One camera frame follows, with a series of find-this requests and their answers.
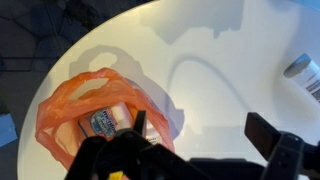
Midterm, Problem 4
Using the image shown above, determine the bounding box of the orange plastic bag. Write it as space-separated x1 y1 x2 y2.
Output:
34 67 176 172

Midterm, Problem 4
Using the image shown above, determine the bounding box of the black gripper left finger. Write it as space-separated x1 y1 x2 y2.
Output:
64 110 208 180

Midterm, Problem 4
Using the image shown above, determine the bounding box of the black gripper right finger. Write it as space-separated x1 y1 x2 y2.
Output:
244 112 320 180

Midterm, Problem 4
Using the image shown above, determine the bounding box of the blue candy box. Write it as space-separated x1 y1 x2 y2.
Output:
78 101 134 138

